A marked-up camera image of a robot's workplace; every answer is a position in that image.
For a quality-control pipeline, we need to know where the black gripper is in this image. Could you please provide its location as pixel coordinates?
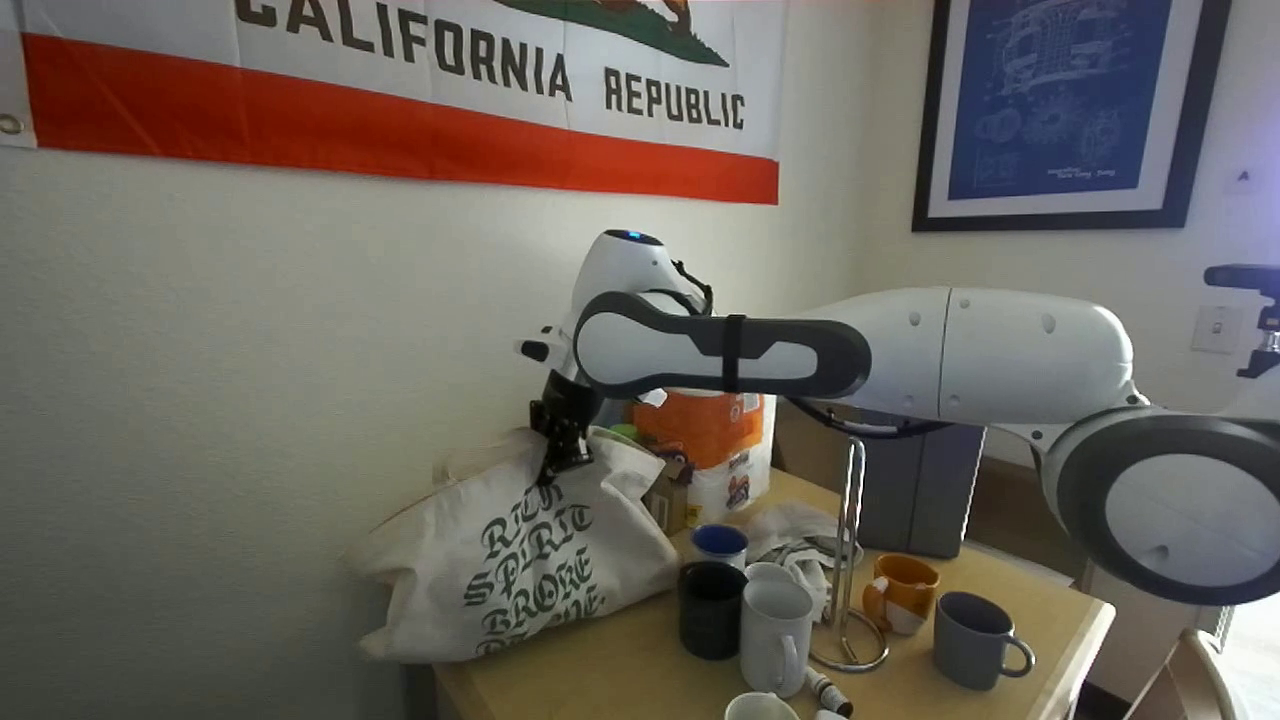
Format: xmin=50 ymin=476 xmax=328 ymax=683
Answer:
xmin=529 ymin=363 xmax=604 ymax=488

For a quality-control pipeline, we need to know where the crumpled white cloth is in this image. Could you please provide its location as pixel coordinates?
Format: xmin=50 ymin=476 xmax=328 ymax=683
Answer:
xmin=744 ymin=497 xmax=858 ymax=610

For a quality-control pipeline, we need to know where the small white gadget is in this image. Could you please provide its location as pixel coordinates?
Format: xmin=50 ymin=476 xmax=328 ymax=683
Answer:
xmin=797 ymin=665 xmax=861 ymax=720

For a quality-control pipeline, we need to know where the tall white mug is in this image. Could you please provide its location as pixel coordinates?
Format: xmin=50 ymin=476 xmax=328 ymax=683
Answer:
xmin=738 ymin=570 xmax=819 ymax=702

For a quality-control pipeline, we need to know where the framed blue print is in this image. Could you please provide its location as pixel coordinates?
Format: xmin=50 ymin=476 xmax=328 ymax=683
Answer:
xmin=908 ymin=0 xmax=1236 ymax=238

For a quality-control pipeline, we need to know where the blue ceramic mug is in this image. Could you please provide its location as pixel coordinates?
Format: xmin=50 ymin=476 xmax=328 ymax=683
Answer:
xmin=933 ymin=589 xmax=1039 ymax=697

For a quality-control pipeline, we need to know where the orange paper towel pack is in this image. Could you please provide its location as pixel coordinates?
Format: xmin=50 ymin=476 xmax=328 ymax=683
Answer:
xmin=626 ymin=388 xmax=781 ymax=532

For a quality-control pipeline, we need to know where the low white cup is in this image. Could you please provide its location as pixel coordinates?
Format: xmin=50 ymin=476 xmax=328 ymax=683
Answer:
xmin=720 ymin=690 xmax=806 ymax=720

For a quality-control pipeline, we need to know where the metal paper towel holder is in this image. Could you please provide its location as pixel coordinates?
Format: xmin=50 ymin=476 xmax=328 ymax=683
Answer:
xmin=806 ymin=431 xmax=898 ymax=682

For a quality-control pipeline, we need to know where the white tote bag green print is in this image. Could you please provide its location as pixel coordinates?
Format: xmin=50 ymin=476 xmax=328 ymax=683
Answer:
xmin=350 ymin=431 xmax=684 ymax=670

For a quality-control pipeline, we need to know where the California Republic flag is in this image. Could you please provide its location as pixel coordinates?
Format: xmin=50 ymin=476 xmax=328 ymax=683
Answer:
xmin=0 ymin=0 xmax=789 ymax=214

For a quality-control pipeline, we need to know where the black mug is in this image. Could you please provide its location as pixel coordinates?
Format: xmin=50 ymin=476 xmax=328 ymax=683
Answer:
xmin=675 ymin=556 xmax=752 ymax=665

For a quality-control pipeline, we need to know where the gray metal bin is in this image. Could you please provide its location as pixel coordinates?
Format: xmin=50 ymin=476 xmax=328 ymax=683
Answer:
xmin=851 ymin=418 xmax=991 ymax=563

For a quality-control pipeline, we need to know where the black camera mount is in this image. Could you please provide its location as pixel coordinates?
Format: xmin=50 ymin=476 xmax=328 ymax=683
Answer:
xmin=1200 ymin=262 xmax=1280 ymax=385

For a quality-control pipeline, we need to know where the white mug blue rim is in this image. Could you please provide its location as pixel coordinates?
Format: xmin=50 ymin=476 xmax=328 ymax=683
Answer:
xmin=690 ymin=519 xmax=758 ymax=570

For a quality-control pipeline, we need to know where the small patterned ceramic mug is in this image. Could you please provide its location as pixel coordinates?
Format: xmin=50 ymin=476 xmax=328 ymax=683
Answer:
xmin=861 ymin=552 xmax=943 ymax=644

